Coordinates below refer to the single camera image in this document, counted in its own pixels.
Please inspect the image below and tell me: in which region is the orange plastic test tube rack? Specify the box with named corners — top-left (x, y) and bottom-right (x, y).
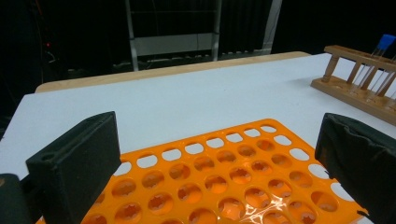
top-left (35, 118), bottom-right (370, 224)

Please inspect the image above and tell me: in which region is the wooden test tube rack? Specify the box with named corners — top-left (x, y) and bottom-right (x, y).
top-left (310, 45), bottom-right (396, 127)

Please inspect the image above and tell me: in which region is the dark equipment rack red light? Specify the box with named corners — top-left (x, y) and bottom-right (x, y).
top-left (31, 0), bottom-right (64, 73)

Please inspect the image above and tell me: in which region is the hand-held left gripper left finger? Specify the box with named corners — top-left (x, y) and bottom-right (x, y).
top-left (25, 111), bottom-right (122, 224)

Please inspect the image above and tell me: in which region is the white metal stand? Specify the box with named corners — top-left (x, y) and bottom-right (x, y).
top-left (124, 0), bottom-right (283, 72)

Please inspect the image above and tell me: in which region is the clear test tube blue cap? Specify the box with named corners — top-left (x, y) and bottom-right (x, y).
top-left (368, 52), bottom-right (396, 102)
top-left (349, 33), bottom-right (396, 94)

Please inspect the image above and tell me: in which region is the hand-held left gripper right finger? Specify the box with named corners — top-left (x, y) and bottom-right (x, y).
top-left (315, 112), bottom-right (396, 224)

